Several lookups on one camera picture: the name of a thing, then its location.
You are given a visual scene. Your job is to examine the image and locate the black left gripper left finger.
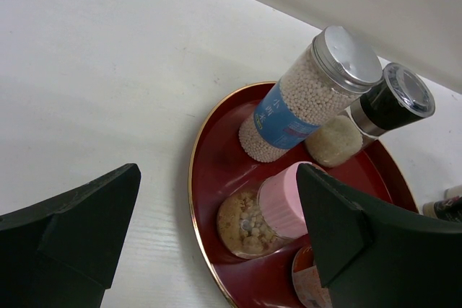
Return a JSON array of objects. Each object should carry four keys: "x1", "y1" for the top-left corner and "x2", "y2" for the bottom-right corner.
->
[{"x1": 1, "y1": 164, "x2": 141, "y2": 307}]

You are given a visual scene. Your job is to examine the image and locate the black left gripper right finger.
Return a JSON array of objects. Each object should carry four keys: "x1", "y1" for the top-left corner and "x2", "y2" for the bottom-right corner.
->
[{"x1": 297, "y1": 164, "x2": 461, "y2": 307}]

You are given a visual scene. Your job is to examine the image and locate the red-capped seasoning jar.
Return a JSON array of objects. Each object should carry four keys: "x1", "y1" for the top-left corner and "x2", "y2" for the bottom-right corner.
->
[{"x1": 292, "y1": 245, "x2": 333, "y2": 308}]

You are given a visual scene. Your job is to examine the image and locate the black-capped white bottle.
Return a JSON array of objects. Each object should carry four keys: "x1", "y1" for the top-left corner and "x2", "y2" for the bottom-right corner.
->
[{"x1": 422, "y1": 185, "x2": 462, "y2": 223}]

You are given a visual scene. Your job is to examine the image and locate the pink-capped small glass jar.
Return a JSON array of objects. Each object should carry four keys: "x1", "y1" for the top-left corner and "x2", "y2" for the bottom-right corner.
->
[{"x1": 217, "y1": 161, "x2": 308, "y2": 260}]

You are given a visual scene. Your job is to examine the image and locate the black-top salt grinder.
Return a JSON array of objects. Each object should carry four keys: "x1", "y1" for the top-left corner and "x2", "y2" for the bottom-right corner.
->
[{"x1": 304, "y1": 63, "x2": 436, "y2": 167}]

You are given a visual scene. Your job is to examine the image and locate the silver-capped blue-label bottle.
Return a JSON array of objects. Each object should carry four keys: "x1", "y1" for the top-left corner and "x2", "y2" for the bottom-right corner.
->
[{"x1": 238, "y1": 25, "x2": 382, "y2": 163}]

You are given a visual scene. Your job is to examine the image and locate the round red lacquer tray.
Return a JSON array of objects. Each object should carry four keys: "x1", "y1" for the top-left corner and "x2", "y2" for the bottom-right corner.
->
[{"x1": 188, "y1": 82, "x2": 419, "y2": 308}]

